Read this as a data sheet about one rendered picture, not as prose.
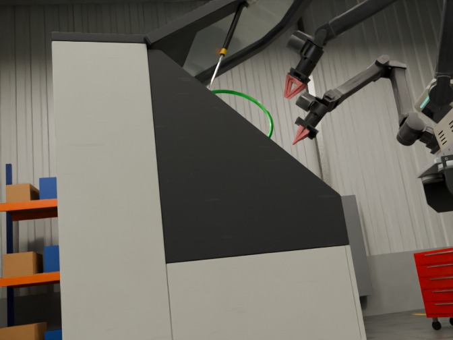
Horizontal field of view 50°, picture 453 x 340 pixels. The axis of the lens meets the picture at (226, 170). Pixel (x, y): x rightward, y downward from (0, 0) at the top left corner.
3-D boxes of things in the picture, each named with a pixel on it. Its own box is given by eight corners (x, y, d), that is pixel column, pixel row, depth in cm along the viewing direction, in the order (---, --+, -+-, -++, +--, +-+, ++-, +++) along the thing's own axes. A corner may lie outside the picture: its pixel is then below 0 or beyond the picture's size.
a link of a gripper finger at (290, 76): (276, 92, 171) (290, 68, 169) (280, 94, 178) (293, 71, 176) (292, 101, 170) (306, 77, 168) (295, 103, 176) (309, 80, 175)
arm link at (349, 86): (394, 59, 217) (383, 77, 226) (383, 52, 219) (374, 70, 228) (332, 99, 197) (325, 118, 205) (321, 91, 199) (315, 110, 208)
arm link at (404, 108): (408, 57, 220) (398, 73, 228) (378, 52, 219) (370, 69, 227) (427, 131, 193) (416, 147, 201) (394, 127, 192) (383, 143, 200)
